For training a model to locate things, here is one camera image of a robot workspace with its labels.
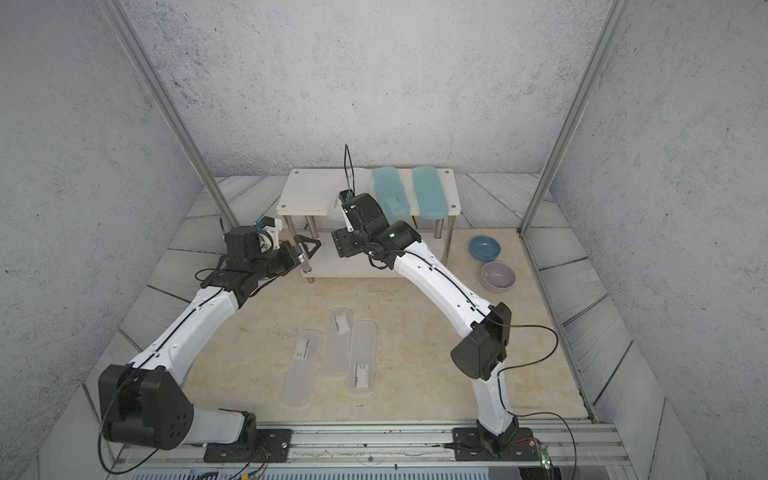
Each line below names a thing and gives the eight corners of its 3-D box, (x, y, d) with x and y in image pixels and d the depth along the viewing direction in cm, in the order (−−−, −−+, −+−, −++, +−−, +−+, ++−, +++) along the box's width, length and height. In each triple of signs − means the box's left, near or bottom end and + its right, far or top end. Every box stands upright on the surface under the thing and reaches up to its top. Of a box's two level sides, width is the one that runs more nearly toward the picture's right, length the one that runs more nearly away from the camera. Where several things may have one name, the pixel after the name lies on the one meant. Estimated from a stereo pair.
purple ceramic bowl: (485, 294, 104) (489, 284, 99) (480, 271, 110) (483, 261, 106) (513, 294, 104) (519, 284, 99) (506, 271, 110) (511, 261, 106)
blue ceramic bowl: (472, 264, 113) (475, 255, 109) (468, 244, 120) (470, 235, 116) (499, 264, 113) (503, 255, 109) (493, 244, 120) (496, 235, 116)
